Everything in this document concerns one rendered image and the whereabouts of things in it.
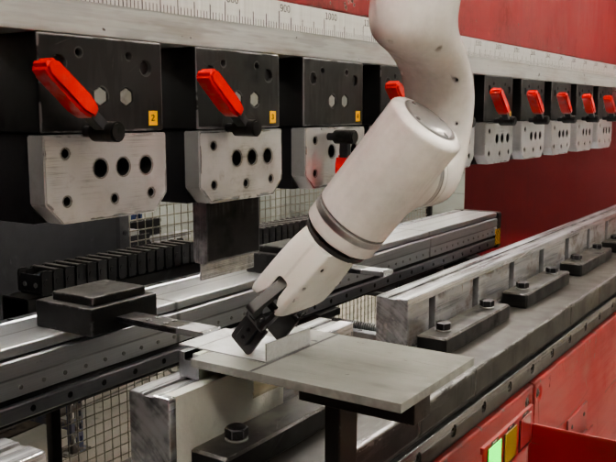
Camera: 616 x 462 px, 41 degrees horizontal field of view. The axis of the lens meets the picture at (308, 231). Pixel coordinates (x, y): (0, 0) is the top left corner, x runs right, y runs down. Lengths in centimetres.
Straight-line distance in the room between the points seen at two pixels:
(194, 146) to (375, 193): 20
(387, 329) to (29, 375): 59
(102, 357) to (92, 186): 46
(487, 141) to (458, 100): 70
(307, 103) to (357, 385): 38
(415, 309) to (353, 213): 59
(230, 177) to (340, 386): 26
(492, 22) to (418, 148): 84
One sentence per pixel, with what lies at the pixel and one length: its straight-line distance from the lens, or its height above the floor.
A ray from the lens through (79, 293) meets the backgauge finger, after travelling 114.
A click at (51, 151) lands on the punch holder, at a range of 74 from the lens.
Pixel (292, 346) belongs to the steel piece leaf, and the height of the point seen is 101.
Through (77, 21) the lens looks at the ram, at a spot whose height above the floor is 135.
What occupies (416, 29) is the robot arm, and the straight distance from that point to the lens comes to 81.
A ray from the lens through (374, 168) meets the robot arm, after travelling 81.
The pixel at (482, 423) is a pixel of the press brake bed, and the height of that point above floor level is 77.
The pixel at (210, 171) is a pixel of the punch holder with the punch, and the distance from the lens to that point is 89.
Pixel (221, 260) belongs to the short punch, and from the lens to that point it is 99.
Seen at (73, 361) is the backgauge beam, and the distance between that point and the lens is 116.
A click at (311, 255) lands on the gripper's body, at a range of 85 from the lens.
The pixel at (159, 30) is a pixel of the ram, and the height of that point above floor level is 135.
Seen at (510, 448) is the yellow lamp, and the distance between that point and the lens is 123.
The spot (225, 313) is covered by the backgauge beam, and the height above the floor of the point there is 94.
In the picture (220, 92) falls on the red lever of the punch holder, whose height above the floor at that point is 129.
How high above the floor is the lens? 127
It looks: 8 degrees down
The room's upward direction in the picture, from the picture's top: straight up
